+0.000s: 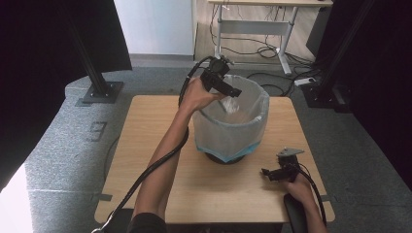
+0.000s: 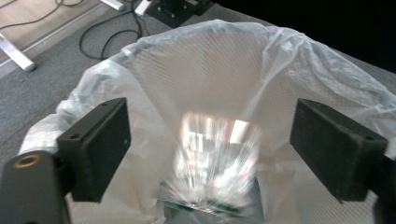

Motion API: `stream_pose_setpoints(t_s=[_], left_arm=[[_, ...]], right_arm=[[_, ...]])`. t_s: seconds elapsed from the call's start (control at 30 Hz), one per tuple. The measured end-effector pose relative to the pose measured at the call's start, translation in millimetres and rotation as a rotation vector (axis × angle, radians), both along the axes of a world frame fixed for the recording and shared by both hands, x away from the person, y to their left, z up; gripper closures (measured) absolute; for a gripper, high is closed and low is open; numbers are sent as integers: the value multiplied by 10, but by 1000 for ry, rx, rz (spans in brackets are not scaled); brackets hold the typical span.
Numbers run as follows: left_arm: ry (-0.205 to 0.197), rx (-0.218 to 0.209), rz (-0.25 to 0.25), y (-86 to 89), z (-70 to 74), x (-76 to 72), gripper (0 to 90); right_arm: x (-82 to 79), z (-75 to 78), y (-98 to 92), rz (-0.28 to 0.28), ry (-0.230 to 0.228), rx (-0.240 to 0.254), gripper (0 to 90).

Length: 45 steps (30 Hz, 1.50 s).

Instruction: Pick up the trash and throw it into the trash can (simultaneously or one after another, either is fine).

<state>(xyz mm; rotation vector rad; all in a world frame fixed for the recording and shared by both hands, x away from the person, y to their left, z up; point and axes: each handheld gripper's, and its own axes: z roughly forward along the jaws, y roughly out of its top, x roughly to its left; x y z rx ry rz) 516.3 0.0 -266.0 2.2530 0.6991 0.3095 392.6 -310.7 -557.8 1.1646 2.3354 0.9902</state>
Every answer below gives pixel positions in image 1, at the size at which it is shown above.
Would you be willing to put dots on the black trash bin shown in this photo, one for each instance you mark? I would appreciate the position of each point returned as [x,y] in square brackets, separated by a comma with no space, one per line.
[225,160]

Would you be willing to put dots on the translucent white trash bag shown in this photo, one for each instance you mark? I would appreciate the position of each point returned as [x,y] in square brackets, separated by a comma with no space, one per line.
[226,136]

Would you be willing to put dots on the person's black sleeve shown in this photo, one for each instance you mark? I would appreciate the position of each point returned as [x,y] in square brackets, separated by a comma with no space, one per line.
[147,224]

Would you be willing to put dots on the white power strip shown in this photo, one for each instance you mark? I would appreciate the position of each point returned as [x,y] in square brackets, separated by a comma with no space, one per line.
[304,81]

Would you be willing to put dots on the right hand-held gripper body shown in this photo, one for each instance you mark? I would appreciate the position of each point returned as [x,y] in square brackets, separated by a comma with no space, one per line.
[288,165]

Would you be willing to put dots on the black flat panel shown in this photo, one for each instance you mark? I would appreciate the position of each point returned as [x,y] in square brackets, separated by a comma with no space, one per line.
[319,32]

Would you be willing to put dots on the person's right hand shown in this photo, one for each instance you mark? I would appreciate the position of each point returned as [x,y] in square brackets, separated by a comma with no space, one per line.
[299,191]

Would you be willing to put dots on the person's left hand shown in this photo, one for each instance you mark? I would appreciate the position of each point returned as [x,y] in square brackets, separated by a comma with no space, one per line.
[197,95]

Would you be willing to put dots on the black metal stand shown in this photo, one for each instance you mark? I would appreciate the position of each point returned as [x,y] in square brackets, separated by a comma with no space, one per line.
[333,87]
[97,77]

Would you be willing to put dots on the white desk frame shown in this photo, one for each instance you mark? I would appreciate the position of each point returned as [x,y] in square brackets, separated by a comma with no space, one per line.
[256,27]

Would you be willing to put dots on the black curtain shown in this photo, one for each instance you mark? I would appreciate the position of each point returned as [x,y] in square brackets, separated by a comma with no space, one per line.
[382,81]
[39,64]

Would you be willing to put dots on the white paper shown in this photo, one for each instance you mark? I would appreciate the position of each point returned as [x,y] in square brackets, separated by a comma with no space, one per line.
[230,105]

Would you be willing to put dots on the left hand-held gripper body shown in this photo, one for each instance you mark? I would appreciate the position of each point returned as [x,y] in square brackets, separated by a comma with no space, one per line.
[215,69]

